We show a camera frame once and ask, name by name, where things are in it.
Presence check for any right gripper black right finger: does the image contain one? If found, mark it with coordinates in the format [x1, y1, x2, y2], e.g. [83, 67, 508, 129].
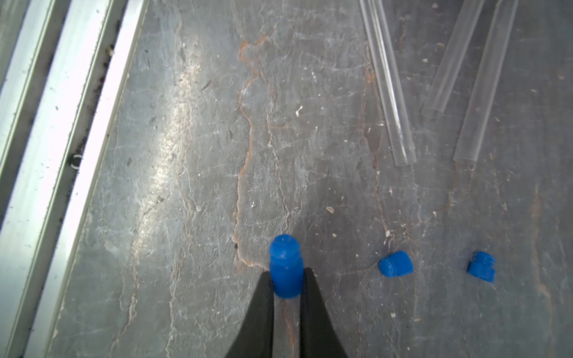
[299, 267, 348, 358]

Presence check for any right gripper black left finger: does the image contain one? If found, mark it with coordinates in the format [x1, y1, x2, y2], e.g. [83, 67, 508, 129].
[225, 271, 275, 357]

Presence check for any blue stopper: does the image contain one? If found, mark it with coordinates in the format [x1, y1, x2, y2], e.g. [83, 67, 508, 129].
[269, 234, 304, 299]
[378, 251, 414, 278]
[467, 251, 495, 283]

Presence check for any clear test tube farthest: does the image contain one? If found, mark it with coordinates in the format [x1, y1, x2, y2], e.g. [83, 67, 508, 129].
[453, 0, 519, 165]

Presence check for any clear test tube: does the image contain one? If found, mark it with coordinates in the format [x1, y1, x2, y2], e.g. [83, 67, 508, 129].
[453, 0, 519, 165]
[421, 0, 485, 119]

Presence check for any clear test tube diagonal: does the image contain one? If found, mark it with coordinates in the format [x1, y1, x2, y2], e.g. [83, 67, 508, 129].
[359, 0, 417, 166]

